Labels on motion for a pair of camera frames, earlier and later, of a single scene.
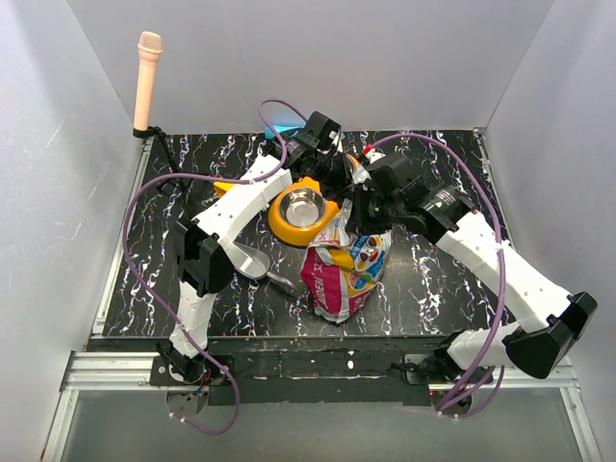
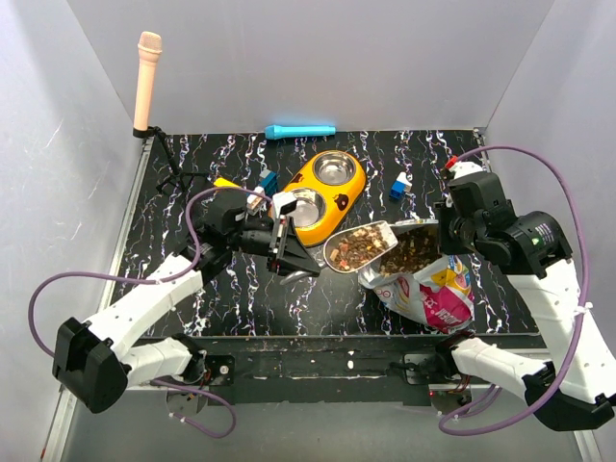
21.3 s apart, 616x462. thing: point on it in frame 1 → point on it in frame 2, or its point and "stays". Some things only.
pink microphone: [149, 49] stays
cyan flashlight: [281, 128] stays
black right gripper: [356, 223] → [448, 245]
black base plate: [332, 371] stays
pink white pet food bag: [340, 269] → [434, 289]
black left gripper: [342, 190] → [292, 257]
